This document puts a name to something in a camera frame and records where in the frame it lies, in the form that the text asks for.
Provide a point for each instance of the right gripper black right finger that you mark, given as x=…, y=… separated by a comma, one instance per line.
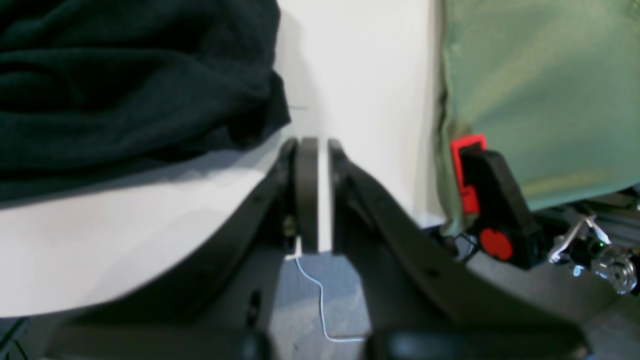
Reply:
x=422, y=304

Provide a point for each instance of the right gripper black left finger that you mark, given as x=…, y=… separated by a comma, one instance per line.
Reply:
x=216, y=303

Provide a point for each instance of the black long-sleeve T-shirt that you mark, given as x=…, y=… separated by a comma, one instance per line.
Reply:
x=95, y=90

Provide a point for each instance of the green fabric panel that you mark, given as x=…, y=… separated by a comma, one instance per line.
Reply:
x=554, y=87

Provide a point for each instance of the black clamp red handle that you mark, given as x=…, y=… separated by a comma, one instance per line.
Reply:
x=504, y=226

